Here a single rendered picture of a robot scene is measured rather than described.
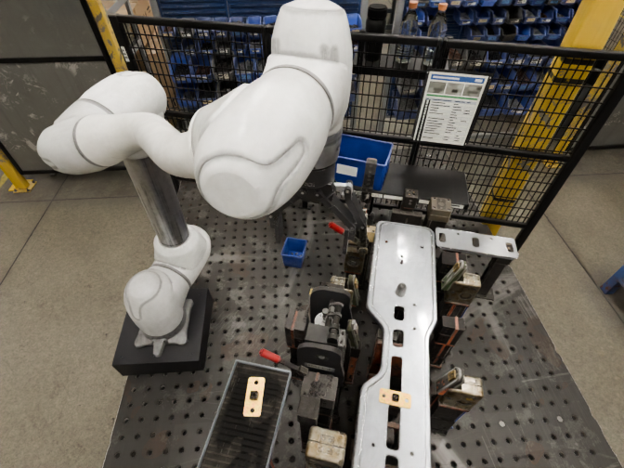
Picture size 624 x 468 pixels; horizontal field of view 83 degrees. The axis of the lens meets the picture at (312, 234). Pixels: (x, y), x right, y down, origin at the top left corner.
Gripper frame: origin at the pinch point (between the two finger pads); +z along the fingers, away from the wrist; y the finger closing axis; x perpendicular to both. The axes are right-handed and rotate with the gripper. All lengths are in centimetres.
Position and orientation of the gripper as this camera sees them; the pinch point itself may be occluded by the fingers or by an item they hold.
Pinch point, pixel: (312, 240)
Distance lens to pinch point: 71.5
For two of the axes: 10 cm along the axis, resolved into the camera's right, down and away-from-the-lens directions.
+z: 0.0, 6.7, 7.4
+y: 9.8, 1.5, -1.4
